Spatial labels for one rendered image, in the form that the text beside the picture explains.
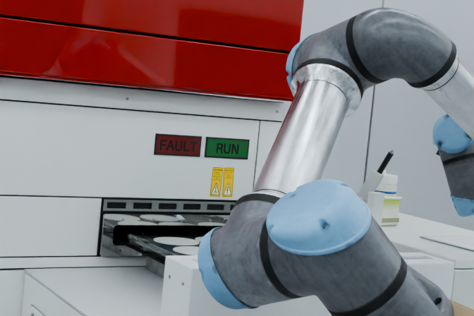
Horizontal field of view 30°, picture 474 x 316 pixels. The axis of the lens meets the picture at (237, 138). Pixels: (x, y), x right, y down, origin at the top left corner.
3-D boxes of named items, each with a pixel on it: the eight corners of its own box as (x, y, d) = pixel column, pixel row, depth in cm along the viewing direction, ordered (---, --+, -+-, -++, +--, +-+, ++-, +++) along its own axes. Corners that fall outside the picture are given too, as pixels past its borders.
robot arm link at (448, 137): (437, 161, 162) (424, 116, 164) (444, 163, 173) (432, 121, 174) (479, 149, 160) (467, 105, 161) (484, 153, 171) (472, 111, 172)
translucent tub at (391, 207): (353, 221, 203) (355, 191, 203) (374, 220, 208) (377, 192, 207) (377, 226, 197) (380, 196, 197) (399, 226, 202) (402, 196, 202)
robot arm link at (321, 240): (385, 305, 104) (322, 221, 100) (300, 321, 113) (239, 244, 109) (414, 238, 113) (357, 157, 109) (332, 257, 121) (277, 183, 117)
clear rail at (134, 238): (125, 239, 194) (125, 233, 194) (131, 239, 195) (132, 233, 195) (205, 278, 162) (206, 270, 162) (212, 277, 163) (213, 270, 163)
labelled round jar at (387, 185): (360, 208, 229) (365, 172, 228) (381, 209, 232) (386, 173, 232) (378, 213, 223) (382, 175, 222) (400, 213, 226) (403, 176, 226)
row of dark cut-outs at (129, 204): (101, 210, 195) (103, 199, 195) (269, 212, 217) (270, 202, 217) (103, 210, 194) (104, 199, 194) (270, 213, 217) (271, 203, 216)
